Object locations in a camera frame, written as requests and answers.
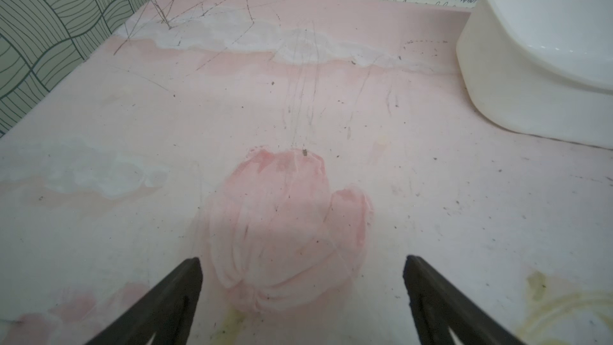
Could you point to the white plastic storage box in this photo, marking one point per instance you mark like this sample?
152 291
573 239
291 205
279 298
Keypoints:
542 67

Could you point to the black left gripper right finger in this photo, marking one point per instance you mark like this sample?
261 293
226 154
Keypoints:
442 313

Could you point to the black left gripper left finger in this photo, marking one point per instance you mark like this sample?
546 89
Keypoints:
164 315

